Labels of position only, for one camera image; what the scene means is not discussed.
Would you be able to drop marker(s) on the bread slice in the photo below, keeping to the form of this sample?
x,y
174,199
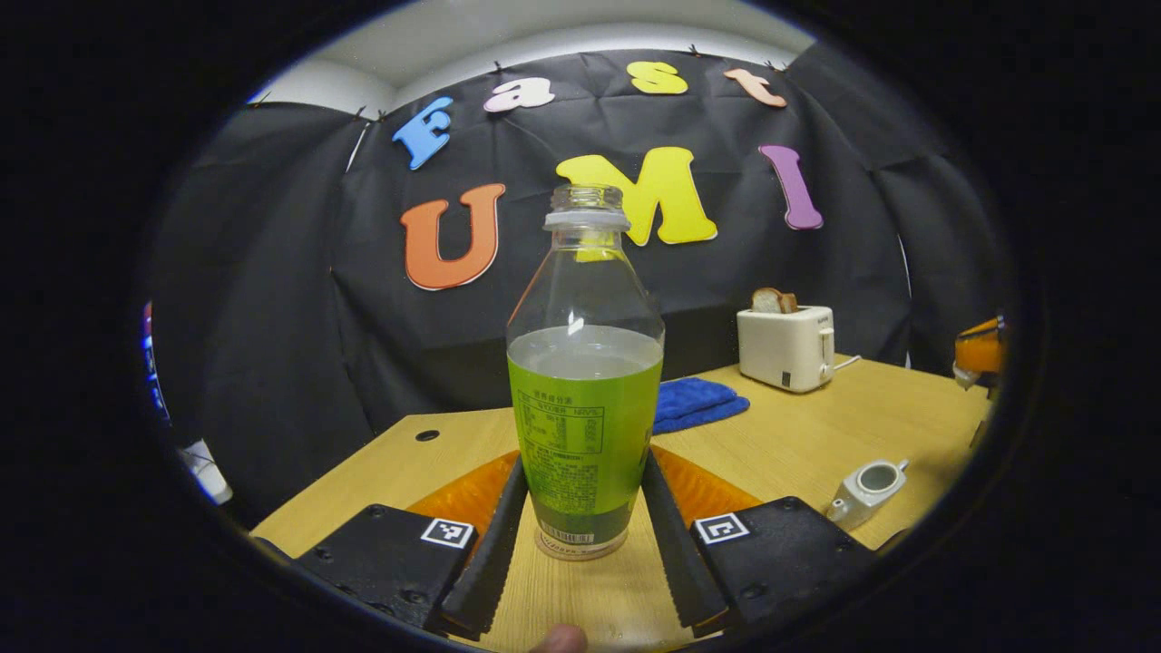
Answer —
x,y
769,301

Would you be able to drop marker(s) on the white teacup lid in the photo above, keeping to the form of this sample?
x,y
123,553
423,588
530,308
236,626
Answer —
x,y
966,376

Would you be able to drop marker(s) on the computer monitor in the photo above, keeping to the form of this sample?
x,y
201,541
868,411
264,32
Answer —
x,y
151,372

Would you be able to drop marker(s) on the white object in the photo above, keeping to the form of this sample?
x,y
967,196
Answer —
x,y
207,473

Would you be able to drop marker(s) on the white toaster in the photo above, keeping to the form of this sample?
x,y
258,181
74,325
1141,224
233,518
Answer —
x,y
785,349

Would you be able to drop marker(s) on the white teacup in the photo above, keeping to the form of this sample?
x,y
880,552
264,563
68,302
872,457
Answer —
x,y
857,503

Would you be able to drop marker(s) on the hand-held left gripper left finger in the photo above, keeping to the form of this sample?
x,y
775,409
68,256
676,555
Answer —
x,y
499,553

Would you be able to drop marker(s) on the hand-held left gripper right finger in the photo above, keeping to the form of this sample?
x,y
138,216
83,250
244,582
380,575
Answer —
x,y
676,553

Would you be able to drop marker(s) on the green label water bottle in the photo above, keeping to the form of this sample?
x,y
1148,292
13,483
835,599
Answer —
x,y
585,426

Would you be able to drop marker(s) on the black backdrop cloth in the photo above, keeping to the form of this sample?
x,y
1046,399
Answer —
x,y
317,345

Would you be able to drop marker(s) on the blue towel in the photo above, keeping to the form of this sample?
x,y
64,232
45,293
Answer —
x,y
694,404

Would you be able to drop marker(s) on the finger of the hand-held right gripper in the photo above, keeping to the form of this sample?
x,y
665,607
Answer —
x,y
981,349

